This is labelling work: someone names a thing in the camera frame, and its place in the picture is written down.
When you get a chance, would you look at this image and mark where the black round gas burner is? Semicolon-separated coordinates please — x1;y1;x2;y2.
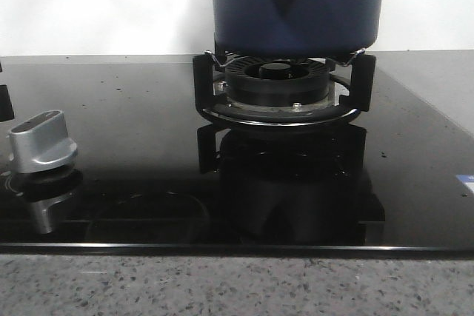
224;57;330;107

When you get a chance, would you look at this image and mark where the blue white stove label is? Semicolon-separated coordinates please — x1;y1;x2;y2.
456;175;474;193

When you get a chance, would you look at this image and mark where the black pot support grate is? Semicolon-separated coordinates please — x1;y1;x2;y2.
192;49;375;128

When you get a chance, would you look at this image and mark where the dark blue cooking pot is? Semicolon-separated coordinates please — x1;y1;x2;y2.
213;0;381;58

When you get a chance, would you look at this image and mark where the black left burner grate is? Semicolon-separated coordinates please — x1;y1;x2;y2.
0;84;15;122

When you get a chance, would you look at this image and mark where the silver stove control knob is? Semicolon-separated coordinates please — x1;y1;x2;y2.
8;110;78;174

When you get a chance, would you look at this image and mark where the black glass gas stove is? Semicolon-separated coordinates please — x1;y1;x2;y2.
1;55;473;258

